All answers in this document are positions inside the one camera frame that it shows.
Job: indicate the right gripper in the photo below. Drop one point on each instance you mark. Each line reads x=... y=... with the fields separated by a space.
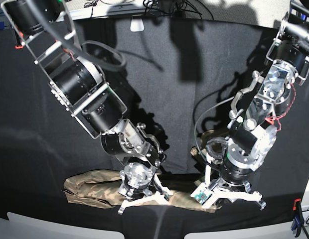
x=136 y=179

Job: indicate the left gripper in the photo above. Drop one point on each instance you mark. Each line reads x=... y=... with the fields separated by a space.
x=237 y=166

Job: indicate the camouflage t-shirt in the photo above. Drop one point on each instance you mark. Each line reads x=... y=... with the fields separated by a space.
x=99 y=188

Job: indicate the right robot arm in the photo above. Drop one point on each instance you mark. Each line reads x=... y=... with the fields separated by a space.
x=78 y=82

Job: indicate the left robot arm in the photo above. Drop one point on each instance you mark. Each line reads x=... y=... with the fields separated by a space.
x=256 y=109

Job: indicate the clamp bottom right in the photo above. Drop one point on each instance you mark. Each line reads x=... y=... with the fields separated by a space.
x=298 y=220

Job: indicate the black table cloth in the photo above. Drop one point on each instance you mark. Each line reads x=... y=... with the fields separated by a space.
x=176 y=68

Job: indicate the white tag on cloth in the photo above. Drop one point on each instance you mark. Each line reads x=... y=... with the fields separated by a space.
x=137 y=25

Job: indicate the red clamp top left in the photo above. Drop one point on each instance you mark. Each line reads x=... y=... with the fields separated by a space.
x=18 y=39

